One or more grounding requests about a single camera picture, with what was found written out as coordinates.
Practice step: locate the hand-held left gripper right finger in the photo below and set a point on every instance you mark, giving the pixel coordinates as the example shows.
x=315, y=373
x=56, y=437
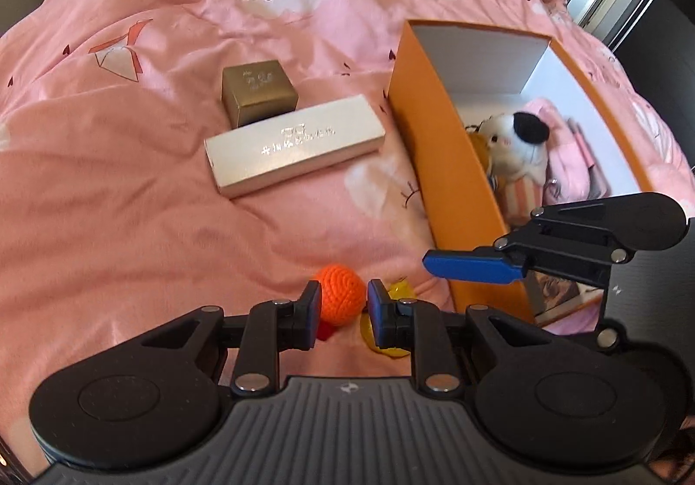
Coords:
x=377, y=316

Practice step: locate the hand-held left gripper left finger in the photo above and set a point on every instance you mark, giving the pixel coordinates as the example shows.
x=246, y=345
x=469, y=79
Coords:
x=310, y=322

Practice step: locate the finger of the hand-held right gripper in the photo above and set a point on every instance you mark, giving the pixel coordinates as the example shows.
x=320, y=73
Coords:
x=467, y=265

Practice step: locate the orange crocheted ball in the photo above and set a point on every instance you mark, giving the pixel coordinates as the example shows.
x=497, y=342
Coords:
x=339, y=295

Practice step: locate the plain pink cloth pouch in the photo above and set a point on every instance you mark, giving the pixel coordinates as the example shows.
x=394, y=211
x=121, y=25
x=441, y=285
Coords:
x=567, y=159

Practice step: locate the brown bear plush blue uniform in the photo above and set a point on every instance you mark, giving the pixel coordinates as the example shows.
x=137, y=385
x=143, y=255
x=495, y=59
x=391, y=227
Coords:
x=479, y=143

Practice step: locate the white plush black patch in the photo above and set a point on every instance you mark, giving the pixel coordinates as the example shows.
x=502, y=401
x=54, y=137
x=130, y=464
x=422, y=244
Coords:
x=516, y=148

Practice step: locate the orange cardboard box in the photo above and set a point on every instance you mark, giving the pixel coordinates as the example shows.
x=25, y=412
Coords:
x=434, y=137

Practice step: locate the yellow translucent toy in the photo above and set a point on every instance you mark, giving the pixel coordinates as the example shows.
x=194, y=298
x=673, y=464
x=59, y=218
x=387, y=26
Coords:
x=403, y=291

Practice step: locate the long white box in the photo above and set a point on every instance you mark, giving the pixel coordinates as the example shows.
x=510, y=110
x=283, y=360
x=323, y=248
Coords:
x=293, y=148

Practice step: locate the pink printed blanket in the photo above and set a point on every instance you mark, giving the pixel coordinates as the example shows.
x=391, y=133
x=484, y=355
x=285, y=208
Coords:
x=136, y=191

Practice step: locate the small gold box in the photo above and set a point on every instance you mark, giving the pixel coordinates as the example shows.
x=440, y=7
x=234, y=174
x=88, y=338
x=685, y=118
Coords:
x=260, y=104

